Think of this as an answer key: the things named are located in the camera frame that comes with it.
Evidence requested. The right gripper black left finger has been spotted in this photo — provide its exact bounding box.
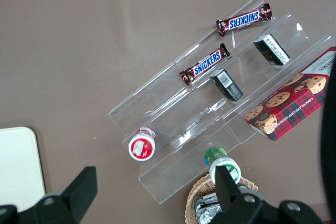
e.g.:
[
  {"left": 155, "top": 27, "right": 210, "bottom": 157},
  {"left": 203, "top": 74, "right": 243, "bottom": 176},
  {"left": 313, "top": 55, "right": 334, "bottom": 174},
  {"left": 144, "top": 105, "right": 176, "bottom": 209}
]
[{"left": 60, "top": 165, "right": 98, "bottom": 224}]

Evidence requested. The oval wicker basket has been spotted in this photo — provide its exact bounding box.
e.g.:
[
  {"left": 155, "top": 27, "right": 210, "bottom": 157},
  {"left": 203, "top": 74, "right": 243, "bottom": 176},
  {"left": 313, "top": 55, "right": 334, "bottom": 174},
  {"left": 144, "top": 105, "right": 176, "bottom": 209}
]
[{"left": 185, "top": 173, "right": 259, "bottom": 224}]

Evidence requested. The red tartan cookie box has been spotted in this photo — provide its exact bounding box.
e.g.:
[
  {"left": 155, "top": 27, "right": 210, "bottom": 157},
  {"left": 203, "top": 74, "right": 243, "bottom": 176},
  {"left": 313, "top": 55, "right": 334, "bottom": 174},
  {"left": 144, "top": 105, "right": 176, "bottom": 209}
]
[{"left": 244, "top": 46, "right": 336, "bottom": 142}]

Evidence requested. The red strawberry lidded cup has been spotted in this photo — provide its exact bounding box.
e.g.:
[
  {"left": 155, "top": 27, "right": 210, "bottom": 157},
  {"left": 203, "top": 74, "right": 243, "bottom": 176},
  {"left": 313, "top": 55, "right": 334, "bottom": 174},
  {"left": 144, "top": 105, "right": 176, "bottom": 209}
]
[{"left": 128, "top": 126, "right": 158, "bottom": 162}]

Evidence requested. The clear acrylic stepped shelf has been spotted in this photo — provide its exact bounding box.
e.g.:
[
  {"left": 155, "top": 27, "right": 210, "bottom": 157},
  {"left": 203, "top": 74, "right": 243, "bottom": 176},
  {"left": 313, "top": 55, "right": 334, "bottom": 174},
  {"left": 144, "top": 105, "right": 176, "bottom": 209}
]
[{"left": 108, "top": 0, "right": 336, "bottom": 205}]

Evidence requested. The small black box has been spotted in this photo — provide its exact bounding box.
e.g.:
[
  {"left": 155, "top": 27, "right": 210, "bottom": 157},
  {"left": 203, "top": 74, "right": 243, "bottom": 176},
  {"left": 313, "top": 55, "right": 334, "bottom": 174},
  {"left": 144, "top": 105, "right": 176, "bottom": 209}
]
[
  {"left": 253, "top": 33, "right": 291, "bottom": 67},
  {"left": 209, "top": 69, "right": 244, "bottom": 102}
]

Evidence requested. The green lidded cup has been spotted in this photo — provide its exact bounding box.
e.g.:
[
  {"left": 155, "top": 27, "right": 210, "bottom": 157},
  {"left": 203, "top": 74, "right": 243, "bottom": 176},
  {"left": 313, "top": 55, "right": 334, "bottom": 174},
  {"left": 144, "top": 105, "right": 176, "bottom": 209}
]
[{"left": 204, "top": 146, "right": 242, "bottom": 185}]

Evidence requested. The Snickers chocolate bar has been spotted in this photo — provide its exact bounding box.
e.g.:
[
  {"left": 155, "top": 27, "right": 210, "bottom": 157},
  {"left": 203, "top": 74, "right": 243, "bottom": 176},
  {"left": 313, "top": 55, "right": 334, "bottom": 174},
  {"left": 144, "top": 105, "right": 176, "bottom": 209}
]
[
  {"left": 216, "top": 3, "right": 272, "bottom": 37},
  {"left": 178, "top": 42, "right": 231, "bottom": 87}
]

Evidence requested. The beige plastic tray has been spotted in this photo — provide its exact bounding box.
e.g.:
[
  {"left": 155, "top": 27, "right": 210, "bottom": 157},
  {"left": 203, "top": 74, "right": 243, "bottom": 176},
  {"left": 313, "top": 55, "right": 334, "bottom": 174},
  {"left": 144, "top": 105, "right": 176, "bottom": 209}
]
[{"left": 0, "top": 126, "right": 46, "bottom": 212}]

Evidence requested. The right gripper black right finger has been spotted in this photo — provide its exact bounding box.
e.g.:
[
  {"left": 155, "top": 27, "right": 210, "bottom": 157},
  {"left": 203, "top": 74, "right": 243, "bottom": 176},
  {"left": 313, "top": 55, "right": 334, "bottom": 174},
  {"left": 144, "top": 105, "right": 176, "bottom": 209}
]
[{"left": 215, "top": 165, "right": 242, "bottom": 213}]

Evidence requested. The stack of foil packs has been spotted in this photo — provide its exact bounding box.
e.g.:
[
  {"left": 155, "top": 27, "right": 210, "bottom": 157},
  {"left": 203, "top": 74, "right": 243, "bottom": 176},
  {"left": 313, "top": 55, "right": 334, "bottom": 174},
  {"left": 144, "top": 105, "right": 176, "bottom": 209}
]
[{"left": 193, "top": 191, "right": 224, "bottom": 224}]

